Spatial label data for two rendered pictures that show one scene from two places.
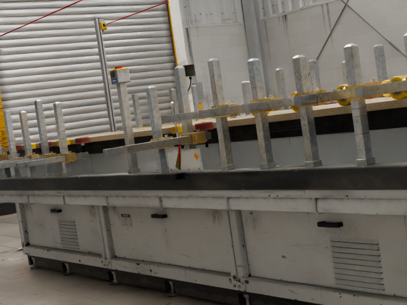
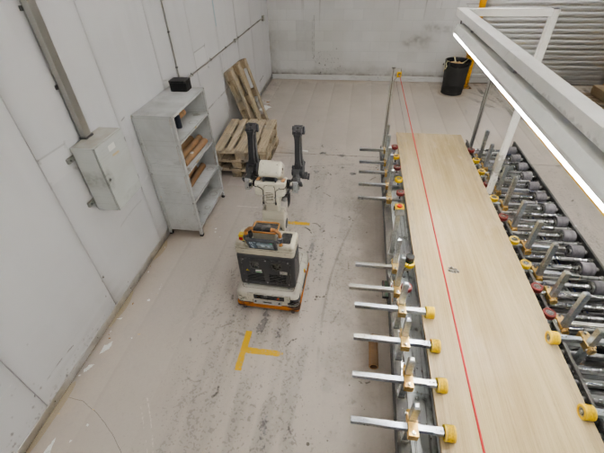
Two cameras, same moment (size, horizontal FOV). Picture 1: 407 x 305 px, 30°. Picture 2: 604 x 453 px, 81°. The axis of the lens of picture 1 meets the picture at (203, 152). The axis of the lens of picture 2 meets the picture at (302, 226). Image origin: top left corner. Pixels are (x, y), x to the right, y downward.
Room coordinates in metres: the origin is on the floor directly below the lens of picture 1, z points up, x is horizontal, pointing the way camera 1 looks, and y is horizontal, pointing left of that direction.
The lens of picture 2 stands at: (1.60, -0.72, 2.90)
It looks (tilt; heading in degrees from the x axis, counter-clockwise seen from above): 39 degrees down; 45
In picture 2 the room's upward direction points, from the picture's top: 2 degrees counter-clockwise
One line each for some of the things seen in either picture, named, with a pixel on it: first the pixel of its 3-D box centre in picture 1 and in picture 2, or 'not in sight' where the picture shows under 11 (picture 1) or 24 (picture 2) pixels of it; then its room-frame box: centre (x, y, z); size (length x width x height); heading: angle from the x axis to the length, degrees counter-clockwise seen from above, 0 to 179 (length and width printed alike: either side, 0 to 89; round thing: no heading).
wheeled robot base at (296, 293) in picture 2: not in sight; (274, 277); (3.18, 1.30, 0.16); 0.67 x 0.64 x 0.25; 35
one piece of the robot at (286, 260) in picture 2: not in sight; (269, 253); (3.11, 1.25, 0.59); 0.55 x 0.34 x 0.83; 125
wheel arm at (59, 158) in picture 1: (52, 160); (379, 199); (4.27, 0.84, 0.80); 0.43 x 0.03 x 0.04; 126
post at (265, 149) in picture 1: (261, 120); (403, 341); (2.94, -0.24, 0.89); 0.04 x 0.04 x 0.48; 36
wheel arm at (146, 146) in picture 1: (168, 143); (378, 288); (3.23, 0.14, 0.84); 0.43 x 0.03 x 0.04; 126
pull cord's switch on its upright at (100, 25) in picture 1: (109, 87); (484, 109); (6.07, 0.66, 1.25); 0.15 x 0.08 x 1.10; 36
